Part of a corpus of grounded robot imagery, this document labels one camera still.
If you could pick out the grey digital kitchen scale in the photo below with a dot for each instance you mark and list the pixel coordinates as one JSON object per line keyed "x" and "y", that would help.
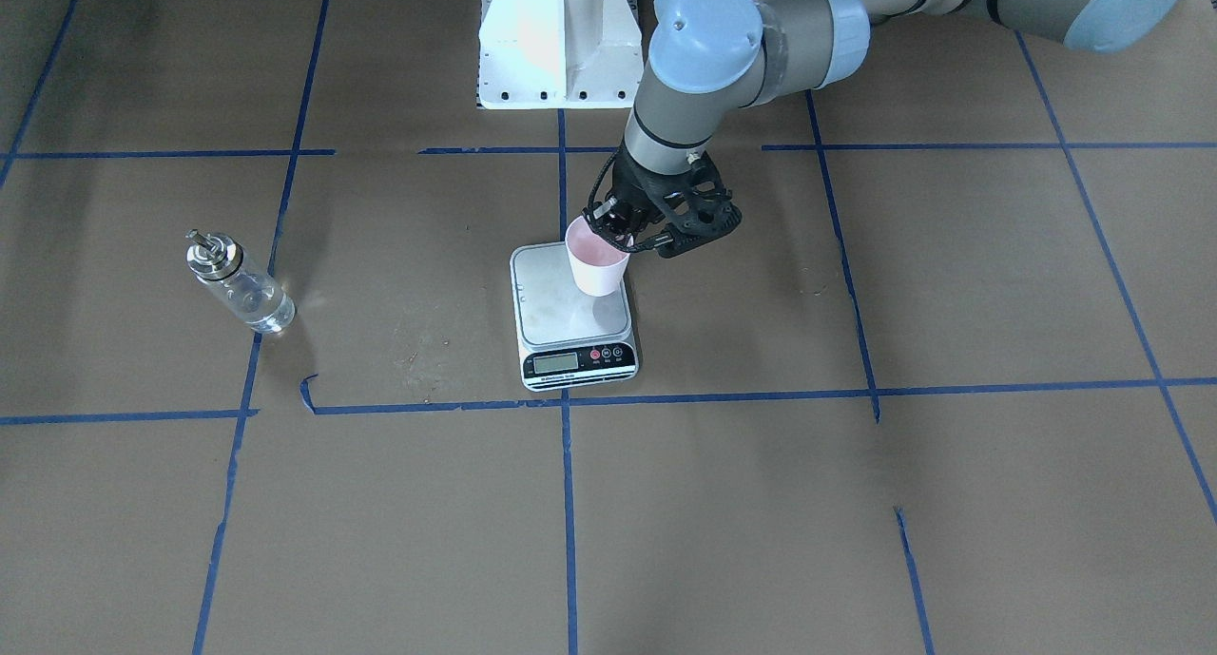
{"x": 566, "y": 338}

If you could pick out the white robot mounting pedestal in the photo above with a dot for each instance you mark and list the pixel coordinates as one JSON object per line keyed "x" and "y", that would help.
{"x": 549, "y": 54}

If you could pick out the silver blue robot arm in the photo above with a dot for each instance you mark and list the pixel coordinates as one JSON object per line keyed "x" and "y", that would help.
{"x": 707, "y": 57}

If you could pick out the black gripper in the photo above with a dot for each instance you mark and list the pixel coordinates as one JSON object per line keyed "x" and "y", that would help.
{"x": 634, "y": 188}

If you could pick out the glass sauce dispenser bottle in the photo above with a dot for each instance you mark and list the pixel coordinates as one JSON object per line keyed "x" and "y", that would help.
{"x": 223, "y": 266}

